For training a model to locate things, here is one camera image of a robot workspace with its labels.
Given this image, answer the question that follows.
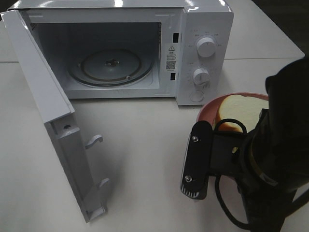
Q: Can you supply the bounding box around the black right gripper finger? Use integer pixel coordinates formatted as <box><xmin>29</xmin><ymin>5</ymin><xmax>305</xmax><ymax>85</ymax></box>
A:
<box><xmin>237</xmin><ymin>183</ymin><xmax>297</xmax><ymax>232</ymax></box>
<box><xmin>180</xmin><ymin>121</ymin><xmax>212</xmax><ymax>200</ymax></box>

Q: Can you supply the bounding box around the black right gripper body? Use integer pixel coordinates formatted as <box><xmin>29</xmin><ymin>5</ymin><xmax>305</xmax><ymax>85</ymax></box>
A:
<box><xmin>207</xmin><ymin>129</ymin><xmax>253</xmax><ymax>179</ymax></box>

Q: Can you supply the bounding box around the pink round plate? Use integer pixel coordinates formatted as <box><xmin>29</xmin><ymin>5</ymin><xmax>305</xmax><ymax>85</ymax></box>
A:
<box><xmin>196</xmin><ymin>92</ymin><xmax>270</xmax><ymax>184</ymax></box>

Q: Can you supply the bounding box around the toast sandwich with filling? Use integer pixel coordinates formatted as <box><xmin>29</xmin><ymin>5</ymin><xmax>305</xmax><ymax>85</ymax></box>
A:
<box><xmin>211</xmin><ymin>94</ymin><xmax>270</xmax><ymax>155</ymax></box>

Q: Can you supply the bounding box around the round white door button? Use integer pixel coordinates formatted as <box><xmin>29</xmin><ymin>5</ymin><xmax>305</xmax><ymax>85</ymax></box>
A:
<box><xmin>190</xmin><ymin>90</ymin><xmax>204</xmax><ymax>102</ymax></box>

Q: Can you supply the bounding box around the white microwave door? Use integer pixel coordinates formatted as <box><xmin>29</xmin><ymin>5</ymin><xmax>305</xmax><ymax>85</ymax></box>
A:
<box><xmin>1</xmin><ymin>10</ymin><xmax>109</xmax><ymax>222</ymax></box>

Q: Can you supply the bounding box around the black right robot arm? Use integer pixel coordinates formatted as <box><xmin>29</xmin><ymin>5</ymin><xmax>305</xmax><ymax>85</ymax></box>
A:
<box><xmin>180</xmin><ymin>58</ymin><xmax>309</xmax><ymax>232</ymax></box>

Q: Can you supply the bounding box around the lower white timer knob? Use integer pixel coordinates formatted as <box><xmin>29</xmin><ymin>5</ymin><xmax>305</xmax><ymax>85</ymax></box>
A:
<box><xmin>193</xmin><ymin>68</ymin><xmax>210</xmax><ymax>86</ymax></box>

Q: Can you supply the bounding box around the upper white power knob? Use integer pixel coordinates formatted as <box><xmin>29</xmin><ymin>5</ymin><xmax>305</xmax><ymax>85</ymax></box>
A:
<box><xmin>197</xmin><ymin>37</ymin><xmax>216</xmax><ymax>58</ymax></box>

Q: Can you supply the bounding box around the white microwave oven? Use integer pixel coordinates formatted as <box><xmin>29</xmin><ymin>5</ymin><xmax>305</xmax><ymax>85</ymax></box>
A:
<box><xmin>7</xmin><ymin>0</ymin><xmax>234</xmax><ymax>105</ymax></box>

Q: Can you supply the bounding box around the white warning label sticker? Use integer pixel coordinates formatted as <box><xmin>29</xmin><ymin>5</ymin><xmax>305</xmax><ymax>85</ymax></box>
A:
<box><xmin>164</xmin><ymin>43</ymin><xmax>179</xmax><ymax>71</ymax></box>

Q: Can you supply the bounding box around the glass microwave turntable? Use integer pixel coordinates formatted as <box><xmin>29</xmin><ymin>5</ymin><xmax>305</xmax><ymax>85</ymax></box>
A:
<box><xmin>68</xmin><ymin>49</ymin><xmax>155</xmax><ymax>87</ymax></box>

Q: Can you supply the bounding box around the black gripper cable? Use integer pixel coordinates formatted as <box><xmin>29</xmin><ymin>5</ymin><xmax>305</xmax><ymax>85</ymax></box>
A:
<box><xmin>212</xmin><ymin>118</ymin><xmax>256</xmax><ymax>230</ymax></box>

